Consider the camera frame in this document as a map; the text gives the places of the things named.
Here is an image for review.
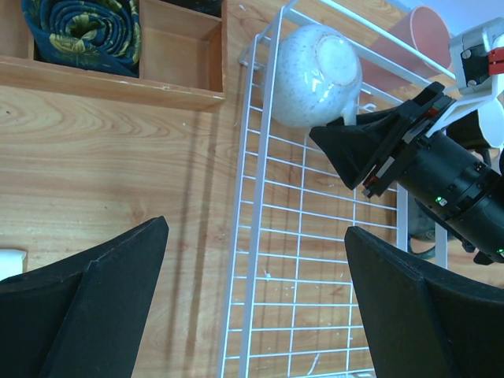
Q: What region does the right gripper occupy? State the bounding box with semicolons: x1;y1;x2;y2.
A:
309;83;503;236

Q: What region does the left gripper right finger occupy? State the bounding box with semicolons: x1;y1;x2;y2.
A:
344;227;503;377

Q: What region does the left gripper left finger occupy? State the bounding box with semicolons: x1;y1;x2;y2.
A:
1;217;169;377

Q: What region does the white speckled mug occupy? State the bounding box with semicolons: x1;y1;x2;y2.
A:
271;24;363;128

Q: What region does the grey-green speckled mug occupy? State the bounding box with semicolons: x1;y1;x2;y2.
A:
407;194;435;260

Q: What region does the light pink mug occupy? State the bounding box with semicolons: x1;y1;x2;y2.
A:
477;98;504;148

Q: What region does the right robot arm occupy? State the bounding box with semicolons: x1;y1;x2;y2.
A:
309;82;503;265

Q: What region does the cream folded cloth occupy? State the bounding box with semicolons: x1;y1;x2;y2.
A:
0;249;27;280

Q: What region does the pink tumbler cup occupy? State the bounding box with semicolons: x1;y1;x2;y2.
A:
361;6;451;91

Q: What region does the wooden compartment tray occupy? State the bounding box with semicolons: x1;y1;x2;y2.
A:
1;1;228;113

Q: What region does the rolled blue yellow tie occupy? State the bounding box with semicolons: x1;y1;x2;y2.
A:
20;0;142;77

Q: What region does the white wire dish rack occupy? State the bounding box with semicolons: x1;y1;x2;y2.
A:
217;0;458;378

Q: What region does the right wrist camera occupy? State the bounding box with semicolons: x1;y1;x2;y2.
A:
427;17;503;136

